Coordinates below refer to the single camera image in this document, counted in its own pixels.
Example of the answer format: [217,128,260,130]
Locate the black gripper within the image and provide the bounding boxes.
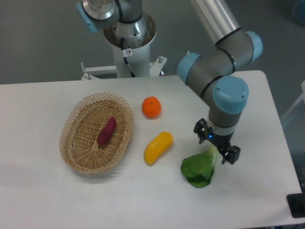
[193,118,240,165]

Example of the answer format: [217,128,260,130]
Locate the purple sweet potato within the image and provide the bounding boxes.
[96,116,116,145]

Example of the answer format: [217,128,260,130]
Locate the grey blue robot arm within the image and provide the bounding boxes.
[76,0,263,164]

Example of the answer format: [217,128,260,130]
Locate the woven wicker basket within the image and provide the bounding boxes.
[59,93,133,174]

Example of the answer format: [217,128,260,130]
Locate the green bok choy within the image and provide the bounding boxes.
[180,145,219,188]

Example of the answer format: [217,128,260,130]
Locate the yellow mango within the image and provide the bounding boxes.
[143,131,173,166]

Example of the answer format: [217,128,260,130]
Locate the orange tangerine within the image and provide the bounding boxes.
[142,96,162,119]

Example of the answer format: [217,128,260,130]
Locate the black device at table edge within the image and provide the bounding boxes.
[286,193,305,219]

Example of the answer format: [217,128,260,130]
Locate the white frame at right edge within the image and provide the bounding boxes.
[281,81,305,126]

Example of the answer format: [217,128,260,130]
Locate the black cable on pedestal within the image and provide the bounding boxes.
[120,37,136,78]

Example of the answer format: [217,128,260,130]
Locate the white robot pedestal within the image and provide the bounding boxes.
[81,13,167,80]

